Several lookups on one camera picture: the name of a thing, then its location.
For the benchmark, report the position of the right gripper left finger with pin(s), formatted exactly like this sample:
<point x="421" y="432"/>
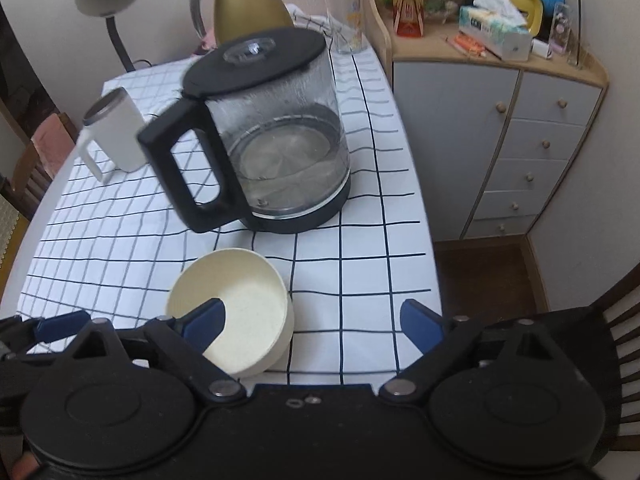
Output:
<point x="180" y="344"/>

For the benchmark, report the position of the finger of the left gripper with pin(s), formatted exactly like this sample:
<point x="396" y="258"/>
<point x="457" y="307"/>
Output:
<point x="61" y="326"/>
<point x="17" y="335"/>

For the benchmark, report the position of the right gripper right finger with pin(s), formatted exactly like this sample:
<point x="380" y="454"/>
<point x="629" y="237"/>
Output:
<point x="442" y="342"/>

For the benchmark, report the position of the cream bowl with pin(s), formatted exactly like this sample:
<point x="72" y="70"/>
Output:
<point x="259" y="320"/>

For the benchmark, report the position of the person's left hand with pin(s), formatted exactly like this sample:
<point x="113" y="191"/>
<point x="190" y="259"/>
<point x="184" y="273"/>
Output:
<point x="24" y="467"/>

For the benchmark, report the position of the wooden chair left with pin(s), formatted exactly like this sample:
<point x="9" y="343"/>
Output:
<point x="30" y="182"/>

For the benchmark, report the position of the wooden chair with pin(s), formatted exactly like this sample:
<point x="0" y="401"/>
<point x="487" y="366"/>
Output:
<point x="30" y="182"/>
<point x="602" y="340"/>

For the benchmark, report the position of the wooden chair right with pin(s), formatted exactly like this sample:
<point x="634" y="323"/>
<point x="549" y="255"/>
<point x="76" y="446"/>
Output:
<point x="602" y="340"/>

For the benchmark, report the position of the pink towel on chair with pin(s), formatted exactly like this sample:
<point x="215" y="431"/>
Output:
<point x="54" y="141"/>

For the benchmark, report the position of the grey drawer cabinet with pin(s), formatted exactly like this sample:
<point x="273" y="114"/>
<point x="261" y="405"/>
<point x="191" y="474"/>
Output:
<point x="491" y="140"/>

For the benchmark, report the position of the glass electric kettle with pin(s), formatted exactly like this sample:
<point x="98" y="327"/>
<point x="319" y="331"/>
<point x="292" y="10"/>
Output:
<point x="264" y="110"/>

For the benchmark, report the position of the tissue box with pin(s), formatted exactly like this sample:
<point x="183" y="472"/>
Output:
<point x="499" y="26"/>

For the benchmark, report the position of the drinking glass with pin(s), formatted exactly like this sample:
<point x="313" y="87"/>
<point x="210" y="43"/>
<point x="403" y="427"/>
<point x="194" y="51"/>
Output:
<point x="345" y="23"/>

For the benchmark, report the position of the gold thermos jug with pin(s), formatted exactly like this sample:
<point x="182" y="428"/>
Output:
<point x="238" y="18"/>

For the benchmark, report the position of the white mug with handle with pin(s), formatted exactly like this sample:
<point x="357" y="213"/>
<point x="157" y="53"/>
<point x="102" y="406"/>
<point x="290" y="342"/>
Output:
<point x="113" y="122"/>

